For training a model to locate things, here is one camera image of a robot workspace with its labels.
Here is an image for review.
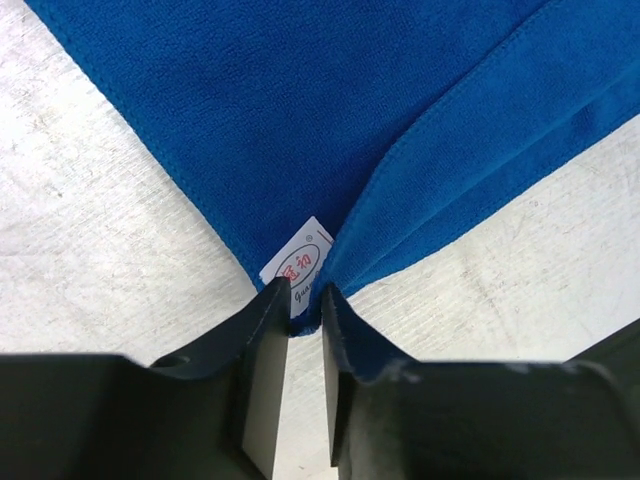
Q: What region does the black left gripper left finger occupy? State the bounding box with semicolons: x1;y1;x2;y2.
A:
1;278;290;479

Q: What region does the blue towel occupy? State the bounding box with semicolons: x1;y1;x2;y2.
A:
30;1;639;336

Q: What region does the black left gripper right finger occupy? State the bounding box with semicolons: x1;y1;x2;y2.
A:
321;285;639;479

